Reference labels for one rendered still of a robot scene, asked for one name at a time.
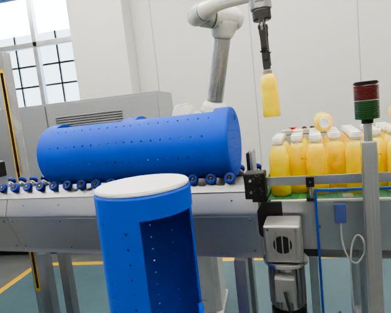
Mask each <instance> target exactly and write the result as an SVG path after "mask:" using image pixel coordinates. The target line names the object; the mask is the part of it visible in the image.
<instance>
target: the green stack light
mask: <svg viewBox="0 0 391 313"><path fill-rule="evenodd" d="M353 103H354V119H355V120H366V119H377V118H380V99H371V100H365V101H354V102H353Z"/></svg>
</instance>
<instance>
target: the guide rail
mask: <svg viewBox="0 0 391 313"><path fill-rule="evenodd" d="M308 176H314V183H315V184H339V183H361V182H362V173H350V174H335V175H308ZM305 177H306V176H279V177H267V186H287V185H305V184H306V179H305ZM379 182H391V172H379Z"/></svg>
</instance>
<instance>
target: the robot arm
mask: <svg viewBox="0 0 391 313"><path fill-rule="evenodd" d="M247 3H249V6H250V11H251V12H252V16H253V22H254V23H259V24H258V30H259V36H260V42H261V51H260V53H262V60H263V69H264V70H267V69H271V56H270V53H271V52H270V50H269V40H268V35H269V34H268V25H267V24H266V21H269V20H271V8H272V2H271V0H206V1H201V2H198V3H197V4H195V5H193V6H192V7H191V8H190V9H189V11H188V13H187V21H188V23H189V24H190V25H192V26H194V27H198V26H199V27H203V28H208V29H211V33H212V36H213V45H212V56H211V63H210V75H209V87H208V94H207V100H206V101H204V103H203V105H202V107H201V109H200V111H199V110H196V107H195V106H194V105H193V104H191V103H184V104H178V105H176V106H175V107H174V109H173V113H172V116H180V115H186V114H198V113H204V112H213V110H214V109H215V108H219V107H227V105H226V104H225V102H224V101H223V97H224V91H225V81H226V75H227V66H228V56H229V50H230V39H232V38H233V36H234V34H235V32H236V30H238V29H240V28H241V26H242V25H243V21H244V15H243V13H242V11H241V10H240V9H239V8H237V7H236V6H239V5H242V4H247Z"/></svg>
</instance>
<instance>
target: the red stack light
mask: <svg viewBox="0 0 391 313"><path fill-rule="evenodd" d="M379 94H380V91H379V84H368V85H362V86H353V101H365V100H371V99H379V98H380V97H379V96H380V95H379Z"/></svg>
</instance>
